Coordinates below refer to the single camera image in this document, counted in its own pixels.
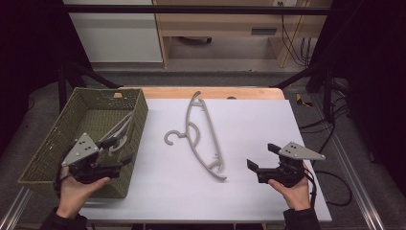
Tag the white cabinet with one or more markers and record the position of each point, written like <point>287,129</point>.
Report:
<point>118,38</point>

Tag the person's right hand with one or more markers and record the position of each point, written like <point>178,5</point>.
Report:
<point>297,198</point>

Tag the black slanted frame strut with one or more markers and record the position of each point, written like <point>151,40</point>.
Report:
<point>92,76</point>
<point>303,75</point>

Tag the dark curtain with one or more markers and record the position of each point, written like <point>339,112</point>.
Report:
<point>28,48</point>
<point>376,64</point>

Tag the black horizontal frame bar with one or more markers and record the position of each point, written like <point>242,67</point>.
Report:
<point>191,9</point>

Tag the green woven basket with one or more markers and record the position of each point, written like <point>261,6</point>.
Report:
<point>86,111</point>

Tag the grey plastic clothes hanger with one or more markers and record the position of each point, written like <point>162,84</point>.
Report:
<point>121,127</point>
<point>212,134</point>

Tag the white table mat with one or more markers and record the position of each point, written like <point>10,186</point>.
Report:
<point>255,127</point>

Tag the yellow and black tool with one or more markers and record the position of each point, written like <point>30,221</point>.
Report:
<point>301,100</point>

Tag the aluminium frame rail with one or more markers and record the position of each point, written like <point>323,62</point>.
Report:
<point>14,211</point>
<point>354,179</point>

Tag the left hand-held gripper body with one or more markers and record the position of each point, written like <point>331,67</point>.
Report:
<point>81,150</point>

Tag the person's left hand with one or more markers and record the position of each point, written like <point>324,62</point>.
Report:
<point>72,195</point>

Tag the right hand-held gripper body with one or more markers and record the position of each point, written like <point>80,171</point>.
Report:
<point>297,151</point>

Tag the light wooden desk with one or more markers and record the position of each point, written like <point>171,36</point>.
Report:
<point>223,24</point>

